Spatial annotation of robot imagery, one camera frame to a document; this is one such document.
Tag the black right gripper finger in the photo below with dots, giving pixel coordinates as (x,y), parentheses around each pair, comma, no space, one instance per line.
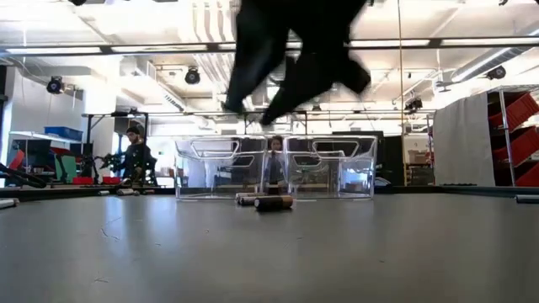
(252,63)
(307,80)

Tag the clear plastic bin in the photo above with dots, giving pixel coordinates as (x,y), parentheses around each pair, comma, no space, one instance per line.
(366,168)
(183,168)

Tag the thick black copper-top battery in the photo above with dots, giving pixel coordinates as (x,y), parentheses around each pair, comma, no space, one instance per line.
(273,203)

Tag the white battery blue cap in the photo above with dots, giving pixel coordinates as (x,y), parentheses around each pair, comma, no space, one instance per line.
(246,201)

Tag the small grey battery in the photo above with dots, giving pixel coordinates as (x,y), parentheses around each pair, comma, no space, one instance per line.
(125,192)
(103,193)

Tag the white cylindrical battery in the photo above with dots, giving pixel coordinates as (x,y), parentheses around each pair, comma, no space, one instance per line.
(8,203)

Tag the black background robot arm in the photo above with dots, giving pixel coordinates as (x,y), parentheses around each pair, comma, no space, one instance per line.
(103,161)

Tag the black overhead crossbar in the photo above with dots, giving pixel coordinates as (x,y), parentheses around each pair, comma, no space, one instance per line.
(212,45)

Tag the thin vertical pole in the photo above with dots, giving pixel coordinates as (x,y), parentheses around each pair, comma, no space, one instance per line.
(400,84)

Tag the person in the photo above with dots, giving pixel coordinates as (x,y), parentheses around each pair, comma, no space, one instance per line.
(275,168)
(137,160)

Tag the black partition panel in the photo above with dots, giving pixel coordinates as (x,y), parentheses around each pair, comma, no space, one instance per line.
(389,160)

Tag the cardboard box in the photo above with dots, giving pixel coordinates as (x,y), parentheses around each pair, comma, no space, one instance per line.
(416,157)

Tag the grey curtain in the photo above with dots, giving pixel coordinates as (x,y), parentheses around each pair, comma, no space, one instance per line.
(463,147)

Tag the red tray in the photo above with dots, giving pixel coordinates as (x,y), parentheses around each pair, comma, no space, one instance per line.
(84,181)
(111,181)

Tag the blue storage box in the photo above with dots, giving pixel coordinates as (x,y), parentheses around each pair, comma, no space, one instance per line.
(63,134)

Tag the metal shelf rack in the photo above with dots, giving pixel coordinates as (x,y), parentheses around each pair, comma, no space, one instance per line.
(507,143)

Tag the teal green panel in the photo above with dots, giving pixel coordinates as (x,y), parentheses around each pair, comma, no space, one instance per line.
(69,170)

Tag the red shelf bin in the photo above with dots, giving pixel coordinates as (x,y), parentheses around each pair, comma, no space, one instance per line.
(528,177)
(522,111)
(526,145)

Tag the white background table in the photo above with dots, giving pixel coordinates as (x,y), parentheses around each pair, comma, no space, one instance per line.
(33,136)

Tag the grey cylindrical battery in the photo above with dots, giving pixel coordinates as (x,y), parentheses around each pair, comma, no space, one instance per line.
(528,199)

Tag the black hanging camera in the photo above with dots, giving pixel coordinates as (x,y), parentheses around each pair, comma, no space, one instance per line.
(192,77)
(414,105)
(55,84)
(496,72)

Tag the black background rig frame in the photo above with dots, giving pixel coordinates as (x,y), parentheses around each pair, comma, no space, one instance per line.
(126,113)

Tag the smooth silver ventilation duct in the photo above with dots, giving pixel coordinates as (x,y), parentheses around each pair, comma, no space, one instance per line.
(484,67)

